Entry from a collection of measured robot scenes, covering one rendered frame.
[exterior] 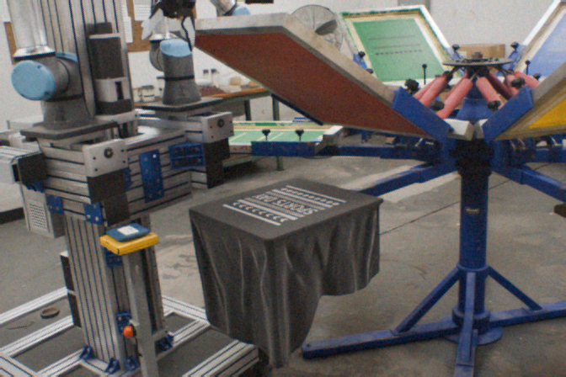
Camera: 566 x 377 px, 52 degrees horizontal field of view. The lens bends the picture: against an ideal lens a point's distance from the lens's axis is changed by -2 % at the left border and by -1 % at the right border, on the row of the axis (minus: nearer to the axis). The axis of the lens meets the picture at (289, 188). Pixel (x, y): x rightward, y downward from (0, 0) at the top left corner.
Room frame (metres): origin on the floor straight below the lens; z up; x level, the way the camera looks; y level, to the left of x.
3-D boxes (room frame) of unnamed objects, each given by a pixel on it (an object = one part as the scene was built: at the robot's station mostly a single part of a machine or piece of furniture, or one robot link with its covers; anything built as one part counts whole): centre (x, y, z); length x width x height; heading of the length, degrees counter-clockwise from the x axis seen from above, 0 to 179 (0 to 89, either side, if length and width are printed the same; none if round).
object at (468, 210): (2.57, -0.85, 0.67); 0.39 x 0.39 x 1.35
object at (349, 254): (1.71, -0.12, 0.74); 0.46 x 0.04 x 0.42; 129
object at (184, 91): (2.27, 0.39, 1.31); 0.15 x 0.15 x 0.10
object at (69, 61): (1.87, 0.70, 1.42); 0.13 x 0.12 x 0.14; 175
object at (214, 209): (1.87, 0.02, 0.95); 0.48 x 0.44 x 0.01; 129
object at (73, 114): (1.88, 0.70, 1.31); 0.15 x 0.15 x 0.10
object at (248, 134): (2.89, 0.00, 1.05); 1.08 x 0.61 x 0.23; 69
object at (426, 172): (2.18, -0.37, 0.89); 1.24 x 0.06 x 0.06; 129
